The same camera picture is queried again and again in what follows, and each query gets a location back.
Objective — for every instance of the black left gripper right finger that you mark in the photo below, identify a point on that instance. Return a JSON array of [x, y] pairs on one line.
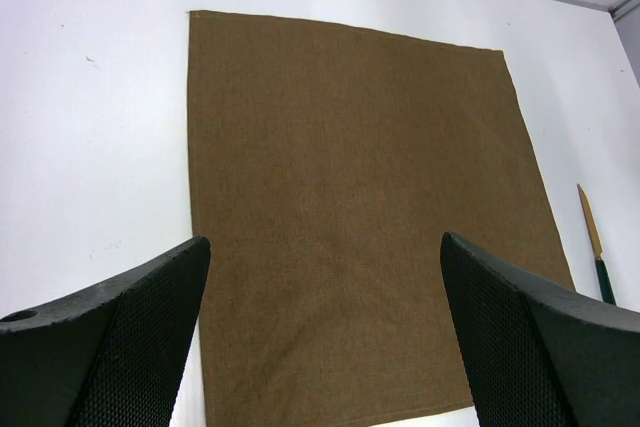
[[534, 352]]

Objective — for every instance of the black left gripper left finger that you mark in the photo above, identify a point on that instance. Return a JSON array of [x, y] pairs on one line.
[[111, 354]]

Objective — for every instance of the brown cloth napkin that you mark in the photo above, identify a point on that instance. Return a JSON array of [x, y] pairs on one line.
[[326, 162]]

